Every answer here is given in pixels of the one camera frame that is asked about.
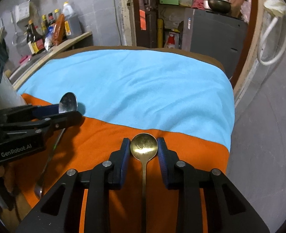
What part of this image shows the steel spoon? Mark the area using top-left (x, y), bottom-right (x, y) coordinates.
top-left (34, 91), bottom-right (79, 198)

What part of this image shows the small gold spoon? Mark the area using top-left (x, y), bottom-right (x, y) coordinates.
top-left (130, 133), bottom-right (158, 198)

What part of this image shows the white plastic utensil holder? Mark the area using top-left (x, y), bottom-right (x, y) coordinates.
top-left (0, 73), bottom-right (26, 110)

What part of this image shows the orange cloth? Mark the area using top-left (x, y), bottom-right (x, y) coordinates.
top-left (4, 93), bottom-right (230, 233)

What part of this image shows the dark sauce bottle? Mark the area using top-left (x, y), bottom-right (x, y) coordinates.
top-left (28, 19), bottom-right (45, 55)

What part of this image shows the brown spice packet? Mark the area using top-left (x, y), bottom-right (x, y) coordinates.
top-left (52, 14), bottom-right (65, 46)

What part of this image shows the large soy sauce jug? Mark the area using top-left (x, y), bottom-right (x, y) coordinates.
top-left (62, 2), bottom-right (82, 39)

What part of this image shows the light blue cloth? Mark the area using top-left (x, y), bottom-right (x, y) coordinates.
top-left (18, 50), bottom-right (235, 148)

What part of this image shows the grey cabinet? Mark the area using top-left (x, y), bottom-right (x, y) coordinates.
top-left (181, 8), bottom-right (248, 79)

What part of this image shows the red white fire extinguisher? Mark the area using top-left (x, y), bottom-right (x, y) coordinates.
top-left (164, 32), bottom-right (179, 49)

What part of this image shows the black bowl on cabinet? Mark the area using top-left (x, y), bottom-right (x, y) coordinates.
top-left (208, 0), bottom-right (231, 14)

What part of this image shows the wooden cutting board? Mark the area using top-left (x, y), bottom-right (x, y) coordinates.
top-left (230, 0), bottom-right (249, 11)

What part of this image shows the white hose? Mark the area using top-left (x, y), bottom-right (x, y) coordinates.
top-left (256, 0), bottom-right (286, 66)

